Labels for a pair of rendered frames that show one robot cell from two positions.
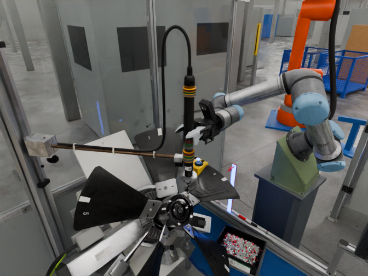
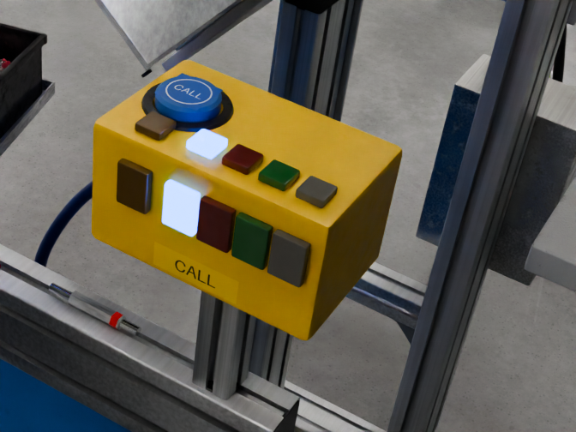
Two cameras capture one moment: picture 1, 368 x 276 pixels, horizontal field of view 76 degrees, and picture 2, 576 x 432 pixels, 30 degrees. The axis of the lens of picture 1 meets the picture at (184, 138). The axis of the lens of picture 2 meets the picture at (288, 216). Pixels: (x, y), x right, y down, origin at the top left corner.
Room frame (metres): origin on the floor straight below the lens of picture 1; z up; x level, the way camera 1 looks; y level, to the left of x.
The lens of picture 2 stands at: (1.74, -0.22, 1.43)
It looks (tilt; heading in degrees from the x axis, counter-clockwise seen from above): 38 degrees down; 160
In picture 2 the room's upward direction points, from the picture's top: 9 degrees clockwise
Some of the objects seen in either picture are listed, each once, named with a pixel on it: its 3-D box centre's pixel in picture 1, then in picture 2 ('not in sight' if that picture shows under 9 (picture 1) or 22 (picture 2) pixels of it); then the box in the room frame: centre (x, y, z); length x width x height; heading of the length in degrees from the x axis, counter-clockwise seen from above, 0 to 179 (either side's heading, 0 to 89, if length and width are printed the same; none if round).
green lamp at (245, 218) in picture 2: not in sight; (251, 241); (1.29, -0.07, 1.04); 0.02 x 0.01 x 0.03; 46
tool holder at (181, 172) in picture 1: (185, 167); not in sight; (0.77, -0.01, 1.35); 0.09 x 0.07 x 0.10; 81
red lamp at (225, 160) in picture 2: not in sight; (243, 159); (1.26, -0.07, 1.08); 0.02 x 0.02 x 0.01; 46
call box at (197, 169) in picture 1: (193, 167); (242, 201); (1.23, -0.06, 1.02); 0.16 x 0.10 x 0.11; 46
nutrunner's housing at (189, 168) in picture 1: (189, 131); not in sight; (0.77, -0.02, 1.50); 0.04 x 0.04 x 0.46
